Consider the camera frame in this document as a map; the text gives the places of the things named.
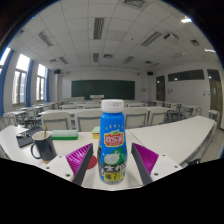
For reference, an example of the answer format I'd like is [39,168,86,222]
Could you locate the dark high wall window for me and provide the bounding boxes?
[167,69,205,83]

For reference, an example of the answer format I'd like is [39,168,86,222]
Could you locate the ceiling lights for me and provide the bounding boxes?
[14,0,218,68]

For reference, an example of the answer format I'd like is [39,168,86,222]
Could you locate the dark navy mug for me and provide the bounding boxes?
[30,130,58,164]

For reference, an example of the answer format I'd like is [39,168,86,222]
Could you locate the classroom windows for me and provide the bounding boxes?
[0,46,48,105]

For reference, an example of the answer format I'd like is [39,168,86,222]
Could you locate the blue white-capped drink bottle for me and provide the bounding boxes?
[97,98,129,185]

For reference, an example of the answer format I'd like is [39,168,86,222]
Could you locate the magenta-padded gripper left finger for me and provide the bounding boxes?
[42,142,95,187]

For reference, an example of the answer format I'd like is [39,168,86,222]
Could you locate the white ceiling projector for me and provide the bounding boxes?
[163,32,181,43]

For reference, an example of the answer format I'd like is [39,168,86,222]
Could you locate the black notebook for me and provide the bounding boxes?
[15,125,44,149]

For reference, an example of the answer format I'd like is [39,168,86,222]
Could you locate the blue window curtains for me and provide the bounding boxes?
[0,49,52,116]

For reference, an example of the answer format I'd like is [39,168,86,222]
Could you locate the dark wooden door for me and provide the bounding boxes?
[207,68,224,114]
[155,75,167,102]

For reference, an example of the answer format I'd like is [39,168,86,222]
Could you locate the green white eraser block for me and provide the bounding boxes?
[50,129,79,141]

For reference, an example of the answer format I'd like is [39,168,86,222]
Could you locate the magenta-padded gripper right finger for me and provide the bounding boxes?
[130,142,184,187]

